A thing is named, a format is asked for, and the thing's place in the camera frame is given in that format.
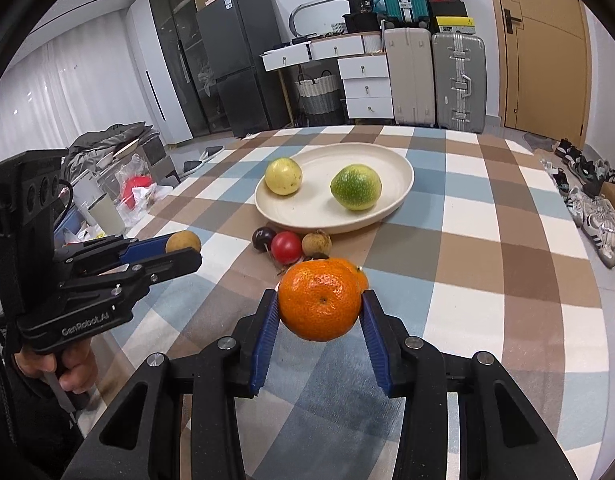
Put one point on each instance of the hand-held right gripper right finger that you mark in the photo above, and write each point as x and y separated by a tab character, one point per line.
375	345

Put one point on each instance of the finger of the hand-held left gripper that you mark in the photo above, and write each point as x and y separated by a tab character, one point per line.
137	280
142	250

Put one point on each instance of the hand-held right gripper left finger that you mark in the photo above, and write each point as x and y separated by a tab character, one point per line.
267	340

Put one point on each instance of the brown longan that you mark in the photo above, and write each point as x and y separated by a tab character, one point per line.
183	242
317	242

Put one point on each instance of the mandarin orange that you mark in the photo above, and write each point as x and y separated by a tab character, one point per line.
320	300
361	280

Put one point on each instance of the red cherry tomato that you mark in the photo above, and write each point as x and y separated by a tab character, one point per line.
286	247

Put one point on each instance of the dark cherry with stem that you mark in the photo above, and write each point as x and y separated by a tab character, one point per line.
262	239

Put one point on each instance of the cream oval plate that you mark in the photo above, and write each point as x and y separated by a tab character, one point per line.
332	160

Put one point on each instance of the person's left hand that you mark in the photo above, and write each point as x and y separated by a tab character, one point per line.
82	365

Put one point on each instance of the white cup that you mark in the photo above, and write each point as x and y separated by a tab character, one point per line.
107	212

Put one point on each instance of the red round object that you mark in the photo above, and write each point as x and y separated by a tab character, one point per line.
135	185

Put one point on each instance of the clear plastic bag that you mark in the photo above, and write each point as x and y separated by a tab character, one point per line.
132	167

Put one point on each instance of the grey storage box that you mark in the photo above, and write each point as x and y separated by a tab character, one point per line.
155	155

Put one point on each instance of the grey slipper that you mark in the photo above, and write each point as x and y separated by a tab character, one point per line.
210	151
190	166

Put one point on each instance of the grey jacket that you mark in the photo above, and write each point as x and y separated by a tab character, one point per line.
107	135

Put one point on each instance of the white curtain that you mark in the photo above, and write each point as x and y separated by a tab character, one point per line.
62	90

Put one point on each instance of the green passion fruit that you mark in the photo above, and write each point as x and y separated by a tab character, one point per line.
356	187

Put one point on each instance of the yellow passion fruit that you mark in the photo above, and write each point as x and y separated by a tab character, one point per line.
283	176

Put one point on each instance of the white wardrobe dark glass doors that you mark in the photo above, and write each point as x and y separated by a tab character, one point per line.
175	60

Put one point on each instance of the black refrigerator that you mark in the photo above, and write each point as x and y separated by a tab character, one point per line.
235	60

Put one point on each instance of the woven laundry basket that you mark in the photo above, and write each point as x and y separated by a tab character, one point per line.
317	92

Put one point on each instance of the white drawer cabinet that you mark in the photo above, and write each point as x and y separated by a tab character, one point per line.
365	85

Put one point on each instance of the white dressing desk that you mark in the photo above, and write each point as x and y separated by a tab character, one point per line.
312	52

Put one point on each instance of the grey doormat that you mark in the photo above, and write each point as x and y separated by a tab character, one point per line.
537	138

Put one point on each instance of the beige suitcase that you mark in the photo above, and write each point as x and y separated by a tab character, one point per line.
410	75

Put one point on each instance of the silver suitcase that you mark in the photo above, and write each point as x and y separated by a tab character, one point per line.
460	82

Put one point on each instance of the oval mirror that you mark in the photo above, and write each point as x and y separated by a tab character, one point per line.
312	22

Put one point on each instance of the small white basket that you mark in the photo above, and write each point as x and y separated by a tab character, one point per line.
338	27

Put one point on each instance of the white ribbed bin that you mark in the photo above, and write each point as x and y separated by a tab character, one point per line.
372	42

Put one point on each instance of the wooden door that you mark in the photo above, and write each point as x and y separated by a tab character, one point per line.
537	60

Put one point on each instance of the yellow and black shoe box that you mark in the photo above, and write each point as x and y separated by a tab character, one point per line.
455	25

